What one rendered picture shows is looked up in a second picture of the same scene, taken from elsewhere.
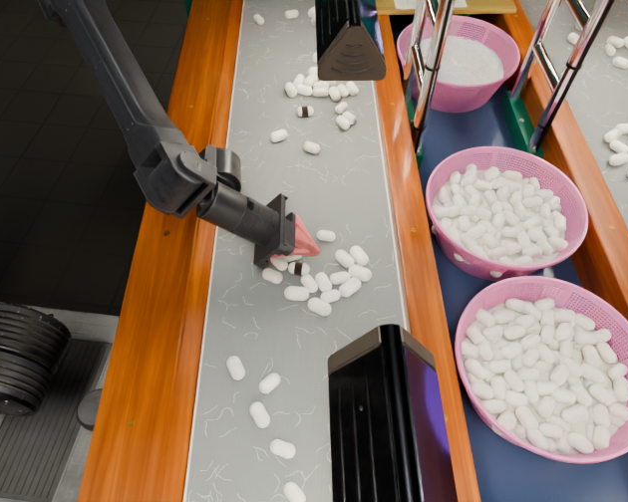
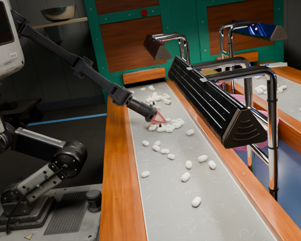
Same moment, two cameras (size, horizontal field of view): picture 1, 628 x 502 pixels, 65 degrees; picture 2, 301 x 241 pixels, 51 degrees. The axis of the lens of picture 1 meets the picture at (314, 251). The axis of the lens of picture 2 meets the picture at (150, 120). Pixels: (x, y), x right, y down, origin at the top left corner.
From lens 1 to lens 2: 0.98 m
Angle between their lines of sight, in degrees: 35
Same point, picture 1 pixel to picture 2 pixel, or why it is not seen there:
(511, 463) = (243, 154)
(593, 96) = not seen: hidden behind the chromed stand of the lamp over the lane
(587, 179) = not seen: hidden behind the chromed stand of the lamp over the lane
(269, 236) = (149, 111)
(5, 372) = (73, 150)
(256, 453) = (156, 155)
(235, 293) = (141, 134)
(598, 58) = not seen: hidden behind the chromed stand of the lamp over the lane
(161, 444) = (126, 154)
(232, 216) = (137, 103)
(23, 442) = (62, 219)
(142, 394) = (117, 149)
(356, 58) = (164, 53)
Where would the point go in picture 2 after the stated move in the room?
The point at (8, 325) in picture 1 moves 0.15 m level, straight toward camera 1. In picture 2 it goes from (71, 143) to (98, 147)
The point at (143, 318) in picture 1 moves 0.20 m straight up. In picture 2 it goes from (112, 139) to (103, 96)
